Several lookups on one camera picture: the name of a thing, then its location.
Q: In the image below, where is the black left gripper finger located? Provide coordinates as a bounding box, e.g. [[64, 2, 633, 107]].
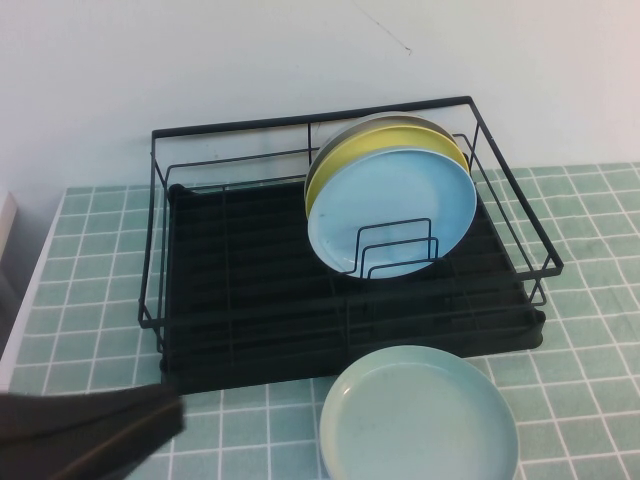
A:
[[0, 398, 188, 480], [0, 382, 184, 444]]

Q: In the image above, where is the mint green plate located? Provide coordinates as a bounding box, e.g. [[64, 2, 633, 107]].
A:
[[318, 343, 519, 480]]

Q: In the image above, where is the light blue plate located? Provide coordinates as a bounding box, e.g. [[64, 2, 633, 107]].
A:
[[306, 145, 478, 280]]

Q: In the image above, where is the yellow plate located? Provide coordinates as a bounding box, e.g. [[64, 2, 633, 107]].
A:
[[305, 124, 471, 221]]

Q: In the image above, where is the grey plate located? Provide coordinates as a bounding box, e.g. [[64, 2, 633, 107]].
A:
[[303, 111, 457, 191]]

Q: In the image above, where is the green checkered tablecloth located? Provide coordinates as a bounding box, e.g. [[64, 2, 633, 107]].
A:
[[0, 162, 640, 480]]

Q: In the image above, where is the black wire dish rack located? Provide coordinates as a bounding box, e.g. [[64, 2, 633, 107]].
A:
[[137, 95, 565, 352]]

